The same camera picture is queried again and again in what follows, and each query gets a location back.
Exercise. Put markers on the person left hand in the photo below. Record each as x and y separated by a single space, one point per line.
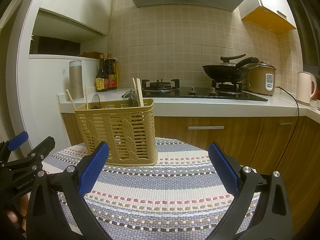
18 215

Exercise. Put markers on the brown rice cooker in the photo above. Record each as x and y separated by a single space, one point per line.
261 78

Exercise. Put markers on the tan plastic utensil basket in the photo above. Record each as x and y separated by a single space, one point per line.
128 131

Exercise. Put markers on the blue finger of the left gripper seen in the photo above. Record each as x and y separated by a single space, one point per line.
17 141

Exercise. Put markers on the cooking oil bottle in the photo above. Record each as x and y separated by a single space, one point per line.
111 71

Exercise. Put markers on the clear plastic spoon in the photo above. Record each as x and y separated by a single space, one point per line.
95 104

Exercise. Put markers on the grey cylindrical canister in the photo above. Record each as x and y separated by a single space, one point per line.
75 79

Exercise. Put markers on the dark soy sauce bottle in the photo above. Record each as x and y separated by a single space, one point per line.
101 79

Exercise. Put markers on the upper wall cabinet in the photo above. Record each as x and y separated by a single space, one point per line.
274 15

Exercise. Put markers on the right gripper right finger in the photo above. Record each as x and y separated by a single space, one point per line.
271 218

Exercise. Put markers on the black gas stove top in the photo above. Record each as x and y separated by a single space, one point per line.
172 89

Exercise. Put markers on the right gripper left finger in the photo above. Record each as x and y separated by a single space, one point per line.
45 216

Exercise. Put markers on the striped woven table cloth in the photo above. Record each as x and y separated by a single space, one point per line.
180 197

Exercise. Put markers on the black wok with lid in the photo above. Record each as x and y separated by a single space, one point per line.
231 72

